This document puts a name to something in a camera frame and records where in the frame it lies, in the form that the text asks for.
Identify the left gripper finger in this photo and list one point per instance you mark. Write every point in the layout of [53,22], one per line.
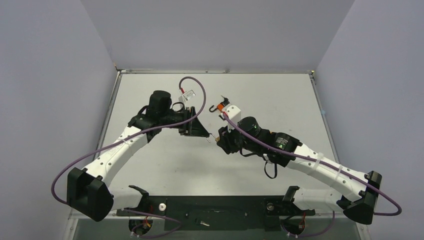
[196,133]
[196,124]

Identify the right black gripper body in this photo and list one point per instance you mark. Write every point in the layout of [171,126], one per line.
[226,138]

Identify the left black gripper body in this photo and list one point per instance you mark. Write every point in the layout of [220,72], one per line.
[185,128]

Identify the brass padlock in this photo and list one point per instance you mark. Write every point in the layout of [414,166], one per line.
[212,138]

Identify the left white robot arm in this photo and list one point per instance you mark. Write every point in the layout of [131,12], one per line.
[88,189]

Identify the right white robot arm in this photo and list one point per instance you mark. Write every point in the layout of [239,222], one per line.
[351,192]

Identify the orange padlock with key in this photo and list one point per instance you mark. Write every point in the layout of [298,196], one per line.
[220,106]

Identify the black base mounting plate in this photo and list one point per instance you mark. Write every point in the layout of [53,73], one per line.
[226,225]

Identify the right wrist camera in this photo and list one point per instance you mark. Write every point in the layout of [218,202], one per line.
[233,112]

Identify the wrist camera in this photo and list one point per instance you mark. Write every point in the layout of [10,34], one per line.
[186,96]
[233,112]

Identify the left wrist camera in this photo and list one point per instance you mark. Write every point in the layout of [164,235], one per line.
[186,96]

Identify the aluminium frame rail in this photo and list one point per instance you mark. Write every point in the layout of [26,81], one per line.
[215,208]

